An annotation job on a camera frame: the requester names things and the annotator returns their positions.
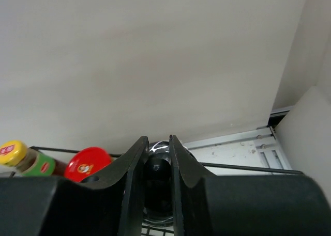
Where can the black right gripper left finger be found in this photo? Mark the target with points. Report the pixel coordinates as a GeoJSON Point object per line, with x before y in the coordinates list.
{"type": "Point", "coordinates": [110, 202]}

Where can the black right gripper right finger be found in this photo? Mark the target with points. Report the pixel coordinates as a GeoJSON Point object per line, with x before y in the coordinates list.
{"type": "Point", "coordinates": [207, 204]}

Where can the black-lid glass grinder jar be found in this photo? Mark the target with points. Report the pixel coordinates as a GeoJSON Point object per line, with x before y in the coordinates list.
{"type": "Point", "coordinates": [157, 210]}

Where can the red-lid chili sauce jar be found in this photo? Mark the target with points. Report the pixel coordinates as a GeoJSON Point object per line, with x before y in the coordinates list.
{"type": "Point", "coordinates": [87, 162]}

